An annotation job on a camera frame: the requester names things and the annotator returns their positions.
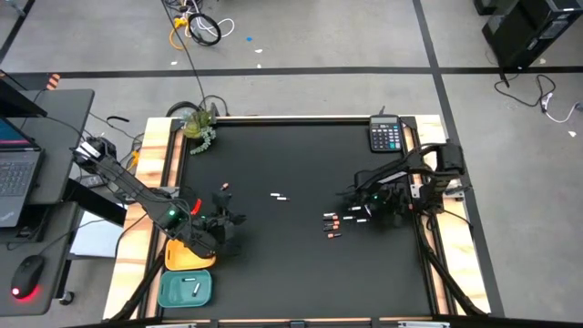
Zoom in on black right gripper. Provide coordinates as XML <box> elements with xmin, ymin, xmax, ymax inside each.
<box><xmin>335</xmin><ymin>181</ymin><xmax>409</xmax><ymax>214</ymax></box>

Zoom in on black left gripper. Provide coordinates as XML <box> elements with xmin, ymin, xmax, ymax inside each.
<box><xmin>199</xmin><ymin>190</ymin><xmax>249</xmax><ymax>245</ymax></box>

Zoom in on orange plastic tray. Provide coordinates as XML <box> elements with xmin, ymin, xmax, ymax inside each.
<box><xmin>163</xmin><ymin>238</ymin><xmax>218</xmax><ymax>272</ymax></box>

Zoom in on black desk calculator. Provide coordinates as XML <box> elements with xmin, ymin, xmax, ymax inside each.
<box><xmin>368</xmin><ymin>115</ymin><xmax>404</xmax><ymax>154</ymax></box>

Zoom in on green succulent plant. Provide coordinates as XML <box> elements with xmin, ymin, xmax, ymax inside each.
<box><xmin>182</xmin><ymin>108</ymin><xmax>217</xmax><ymax>156</ymax></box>

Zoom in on teal plastic tray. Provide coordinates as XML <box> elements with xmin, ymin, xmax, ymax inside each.
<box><xmin>157</xmin><ymin>269</ymin><xmax>213</xmax><ymax>309</ymax></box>

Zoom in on light wooden table board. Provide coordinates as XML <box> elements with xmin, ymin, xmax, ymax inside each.
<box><xmin>102</xmin><ymin>116</ymin><xmax>186</xmax><ymax>321</ymax></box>
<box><xmin>403</xmin><ymin>113</ymin><xmax>492</xmax><ymax>316</ymax></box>

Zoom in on white sheet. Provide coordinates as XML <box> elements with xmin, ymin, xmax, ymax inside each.
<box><xmin>70</xmin><ymin>211</ymin><xmax>125</xmax><ymax>260</ymax></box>

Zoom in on black side desk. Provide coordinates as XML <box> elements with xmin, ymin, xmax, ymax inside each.
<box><xmin>0</xmin><ymin>88</ymin><xmax>96</xmax><ymax>317</ymax></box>

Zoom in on black computer mouse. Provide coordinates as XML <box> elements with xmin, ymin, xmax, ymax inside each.
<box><xmin>10</xmin><ymin>253</ymin><xmax>47</xmax><ymax>302</ymax></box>

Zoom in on black laptop computer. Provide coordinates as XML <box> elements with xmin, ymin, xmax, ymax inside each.
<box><xmin>0</xmin><ymin>116</ymin><xmax>46</xmax><ymax>229</ymax></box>

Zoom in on black monitor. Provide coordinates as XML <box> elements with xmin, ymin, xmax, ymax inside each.
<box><xmin>0</xmin><ymin>70</ymin><xmax>48</xmax><ymax>118</ymax></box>

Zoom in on black computer tower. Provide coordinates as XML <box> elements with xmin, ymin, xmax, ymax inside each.
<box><xmin>481</xmin><ymin>0</ymin><xmax>583</xmax><ymax>70</ymax></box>

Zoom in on looped black cable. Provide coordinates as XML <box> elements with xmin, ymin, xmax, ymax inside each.
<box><xmin>164</xmin><ymin>94</ymin><xmax>231</xmax><ymax>118</ymax></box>

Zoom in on long black floor cable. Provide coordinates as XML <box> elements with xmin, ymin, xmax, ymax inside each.
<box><xmin>159</xmin><ymin>0</ymin><xmax>209</xmax><ymax>113</ymax></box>

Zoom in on coiled black cable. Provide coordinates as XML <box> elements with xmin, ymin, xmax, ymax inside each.
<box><xmin>187</xmin><ymin>12</ymin><xmax>223</xmax><ymax>47</ymax></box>

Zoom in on yellow cable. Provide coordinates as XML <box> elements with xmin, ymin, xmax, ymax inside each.
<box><xmin>169</xmin><ymin>16</ymin><xmax>190</xmax><ymax>51</ymax></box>

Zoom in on white charger cable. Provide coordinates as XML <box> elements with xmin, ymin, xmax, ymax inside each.
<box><xmin>540</xmin><ymin>92</ymin><xmax>583</xmax><ymax>125</ymax></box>

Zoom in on tangled black floor cable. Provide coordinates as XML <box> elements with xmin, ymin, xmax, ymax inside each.
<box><xmin>494</xmin><ymin>67</ymin><xmax>557</xmax><ymax>109</ymax></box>

